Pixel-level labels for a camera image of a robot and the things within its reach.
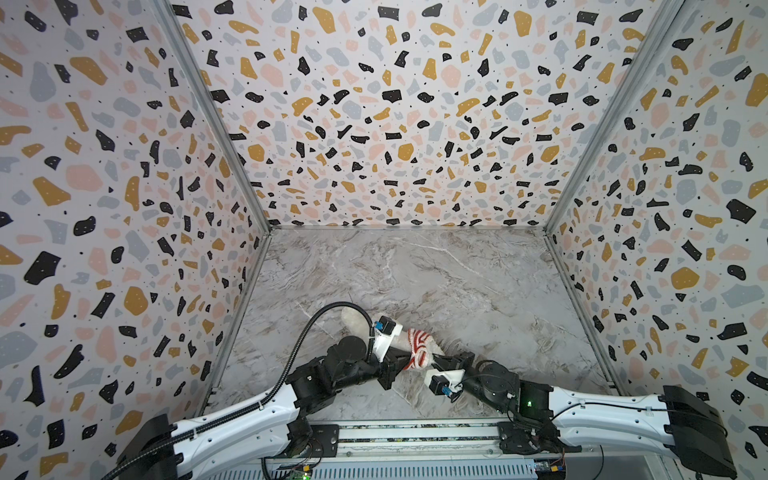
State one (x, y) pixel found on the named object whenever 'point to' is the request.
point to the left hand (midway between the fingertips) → (419, 355)
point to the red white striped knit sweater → (420, 356)
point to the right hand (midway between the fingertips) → (434, 348)
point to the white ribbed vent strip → (390, 471)
